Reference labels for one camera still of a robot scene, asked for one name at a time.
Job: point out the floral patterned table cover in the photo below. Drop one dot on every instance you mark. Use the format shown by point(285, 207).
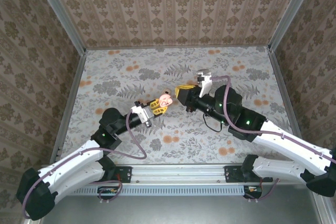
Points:
point(183, 142)

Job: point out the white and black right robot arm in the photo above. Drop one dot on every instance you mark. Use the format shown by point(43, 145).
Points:
point(288, 142)

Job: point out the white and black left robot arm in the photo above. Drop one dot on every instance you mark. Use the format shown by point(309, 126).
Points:
point(71, 161)

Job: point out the aluminium frame post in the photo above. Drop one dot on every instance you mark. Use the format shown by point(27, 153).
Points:
point(291, 11)
point(60, 16)

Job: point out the black electronics box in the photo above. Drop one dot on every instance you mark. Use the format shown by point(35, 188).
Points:
point(253, 191)

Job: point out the grey metal base panel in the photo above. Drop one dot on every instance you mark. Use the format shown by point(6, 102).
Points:
point(178, 211)

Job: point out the aluminium table side rail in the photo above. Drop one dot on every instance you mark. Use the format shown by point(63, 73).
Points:
point(74, 85)
point(277, 77)

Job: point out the aluminium frame bar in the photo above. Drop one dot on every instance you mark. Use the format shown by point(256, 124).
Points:
point(324, 213)

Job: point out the small pink round object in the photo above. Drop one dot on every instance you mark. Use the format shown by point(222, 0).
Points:
point(167, 104)

